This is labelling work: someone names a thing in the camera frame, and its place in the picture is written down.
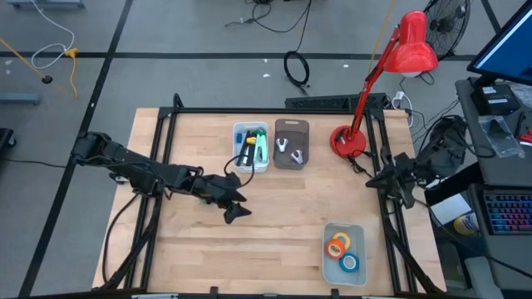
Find blue tape roll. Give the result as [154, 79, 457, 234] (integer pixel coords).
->
[339, 252, 361, 273]

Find grey table foot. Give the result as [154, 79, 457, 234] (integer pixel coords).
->
[7, 0, 86, 9]
[0, 93, 42, 105]

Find black aluminium table frame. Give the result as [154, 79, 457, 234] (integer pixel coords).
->
[91, 93, 448, 299]

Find white floor cable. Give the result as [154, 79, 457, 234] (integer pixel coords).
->
[31, 0, 76, 71]

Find yellow tape roll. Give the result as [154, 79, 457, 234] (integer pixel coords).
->
[332, 231, 352, 250]

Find black floor fan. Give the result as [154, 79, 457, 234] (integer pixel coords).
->
[423, 0, 473, 61]

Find computer monitor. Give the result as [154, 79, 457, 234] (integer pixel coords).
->
[467, 0, 532, 87]

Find yellow wipes canister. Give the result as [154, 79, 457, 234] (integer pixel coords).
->
[452, 211, 481, 237]

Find white power adapter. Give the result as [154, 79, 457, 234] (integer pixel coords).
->
[392, 90, 415, 128]

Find red desk lamp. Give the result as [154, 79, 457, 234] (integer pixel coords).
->
[330, 10, 440, 159]

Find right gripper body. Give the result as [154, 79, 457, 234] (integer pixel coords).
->
[388, 152, 419, 193]

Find clear plastic bag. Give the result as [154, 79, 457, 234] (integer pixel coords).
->
[477, 115, 525, 159]

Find yellow hanging cord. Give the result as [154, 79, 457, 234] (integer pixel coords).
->
[367, 0, 399, 78]

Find mint green stapler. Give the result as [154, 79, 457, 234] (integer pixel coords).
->
[254, 133, 268, 164]

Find orange tape roll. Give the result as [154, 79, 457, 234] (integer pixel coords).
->
[325, 238, 347, 260]

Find yellow cord with black plug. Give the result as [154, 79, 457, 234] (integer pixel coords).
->
[0, 37, 54, 85]

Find backlit colourful keyboard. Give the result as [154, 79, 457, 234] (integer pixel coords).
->
[484, 191, 532, 236]

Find pale grey rectangular tray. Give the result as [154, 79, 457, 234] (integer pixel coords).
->
[322, 222, 369, 287]

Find grey workstation desk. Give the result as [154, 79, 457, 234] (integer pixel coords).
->
[455, 76, 532, 188]

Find loose black floor cable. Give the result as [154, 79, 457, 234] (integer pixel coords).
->
[225, 0, 313, 53]

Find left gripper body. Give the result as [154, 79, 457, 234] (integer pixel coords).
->
[193, 172, 244, 207]

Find white paper sheet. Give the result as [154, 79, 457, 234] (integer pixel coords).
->
[430, 193, 473, 227]

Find black perforated metal box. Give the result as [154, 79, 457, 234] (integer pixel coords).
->
[284, 93, 390, 112]

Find white plastic bin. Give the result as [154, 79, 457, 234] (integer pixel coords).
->
[232, 120, 270, 174]

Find yellow floor cable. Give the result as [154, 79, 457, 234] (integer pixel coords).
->
[64, 47, 80, 100]

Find smoky translucent plastic bin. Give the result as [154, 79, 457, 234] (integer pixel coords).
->
[273, 118, 311, 170]

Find small black computer box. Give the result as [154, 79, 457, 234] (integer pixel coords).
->
[470, 82, 521, 116]

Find coiled black cable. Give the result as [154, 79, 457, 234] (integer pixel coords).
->
[283, 50, 312, 89]

